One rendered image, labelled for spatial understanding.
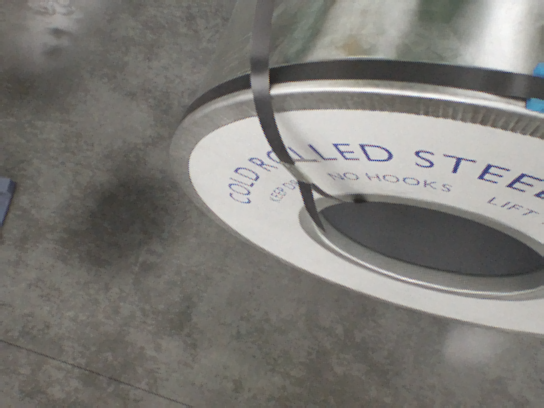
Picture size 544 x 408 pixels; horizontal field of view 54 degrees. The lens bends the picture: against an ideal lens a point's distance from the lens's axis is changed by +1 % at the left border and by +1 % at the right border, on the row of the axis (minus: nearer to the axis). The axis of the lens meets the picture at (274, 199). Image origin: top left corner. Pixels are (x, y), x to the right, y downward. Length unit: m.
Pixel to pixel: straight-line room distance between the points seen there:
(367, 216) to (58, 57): 1.50
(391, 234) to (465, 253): 0.19
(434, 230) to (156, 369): 1.03
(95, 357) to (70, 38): 1.30
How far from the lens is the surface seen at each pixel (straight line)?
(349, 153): 0.86
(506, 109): 0.68
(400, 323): 1.98
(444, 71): 0.70
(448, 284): 1.45
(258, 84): 0.78
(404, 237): 1.48
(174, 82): 2.25
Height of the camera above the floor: 1.89
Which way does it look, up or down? 70 degrees down
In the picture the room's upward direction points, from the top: 9 degrees clockwise
